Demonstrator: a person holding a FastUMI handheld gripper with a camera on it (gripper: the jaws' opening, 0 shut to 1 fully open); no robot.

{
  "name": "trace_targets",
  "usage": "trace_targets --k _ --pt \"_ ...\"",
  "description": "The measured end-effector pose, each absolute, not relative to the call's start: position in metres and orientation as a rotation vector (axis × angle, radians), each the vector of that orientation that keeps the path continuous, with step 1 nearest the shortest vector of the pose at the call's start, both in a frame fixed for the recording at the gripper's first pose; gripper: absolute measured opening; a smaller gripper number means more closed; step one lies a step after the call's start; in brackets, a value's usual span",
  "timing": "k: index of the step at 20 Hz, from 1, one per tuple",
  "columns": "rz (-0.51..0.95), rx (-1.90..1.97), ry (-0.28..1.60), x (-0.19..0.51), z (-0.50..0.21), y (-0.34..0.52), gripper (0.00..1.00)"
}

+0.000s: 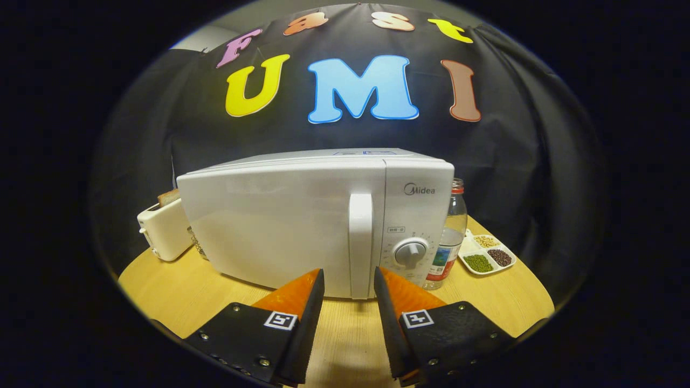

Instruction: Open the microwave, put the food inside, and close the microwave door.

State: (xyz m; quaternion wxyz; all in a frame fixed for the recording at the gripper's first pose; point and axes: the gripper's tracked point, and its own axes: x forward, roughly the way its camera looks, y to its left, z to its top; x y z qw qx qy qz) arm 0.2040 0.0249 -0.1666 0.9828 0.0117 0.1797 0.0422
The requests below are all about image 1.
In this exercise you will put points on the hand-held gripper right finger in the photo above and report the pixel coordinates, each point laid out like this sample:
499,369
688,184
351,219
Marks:
389,328

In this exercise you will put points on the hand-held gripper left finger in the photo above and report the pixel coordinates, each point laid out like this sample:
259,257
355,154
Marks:
310,328

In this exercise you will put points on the white microwave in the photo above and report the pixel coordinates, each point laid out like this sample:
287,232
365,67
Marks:
269,215

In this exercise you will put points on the white divided bean dish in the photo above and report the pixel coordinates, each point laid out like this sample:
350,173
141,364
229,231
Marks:
477,262

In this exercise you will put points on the clear plastic water bottle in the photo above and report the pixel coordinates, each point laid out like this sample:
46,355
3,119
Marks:
454,231

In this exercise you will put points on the cream toaster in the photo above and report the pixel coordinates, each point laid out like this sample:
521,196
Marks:
164,231

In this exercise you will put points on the brown toast slice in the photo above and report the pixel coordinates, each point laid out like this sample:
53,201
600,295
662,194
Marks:
168,197

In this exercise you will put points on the black backdrop cloth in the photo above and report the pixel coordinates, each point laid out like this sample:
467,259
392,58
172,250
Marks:
539,161

